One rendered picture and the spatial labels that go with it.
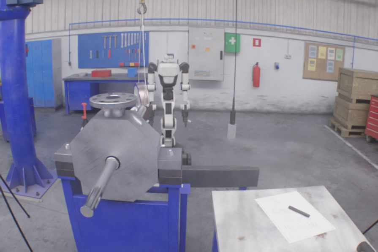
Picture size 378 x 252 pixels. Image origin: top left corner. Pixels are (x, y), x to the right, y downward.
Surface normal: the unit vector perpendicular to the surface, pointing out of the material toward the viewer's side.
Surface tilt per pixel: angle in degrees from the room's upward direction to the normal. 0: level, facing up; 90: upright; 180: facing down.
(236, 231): 0
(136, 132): 90
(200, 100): 90
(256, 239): 0
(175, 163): 90
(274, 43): 90
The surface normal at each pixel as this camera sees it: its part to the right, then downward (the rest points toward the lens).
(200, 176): -0.02, 0.27
